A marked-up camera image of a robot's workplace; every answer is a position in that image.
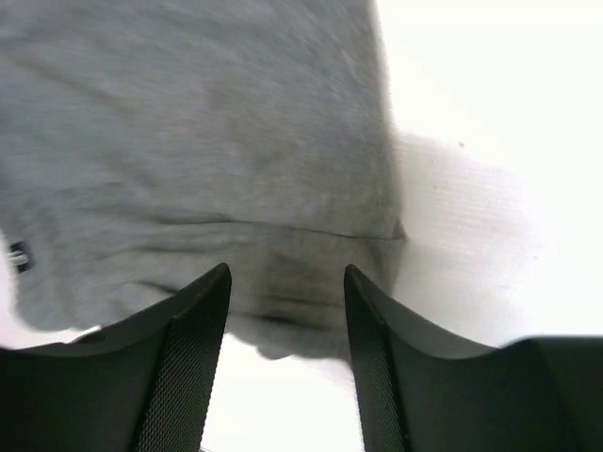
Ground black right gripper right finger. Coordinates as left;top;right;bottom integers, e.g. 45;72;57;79
344;266;602;451

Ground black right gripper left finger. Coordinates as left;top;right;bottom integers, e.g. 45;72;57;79
1;264;231;452

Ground grey shorts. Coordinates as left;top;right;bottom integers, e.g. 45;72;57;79
1;1;405;359

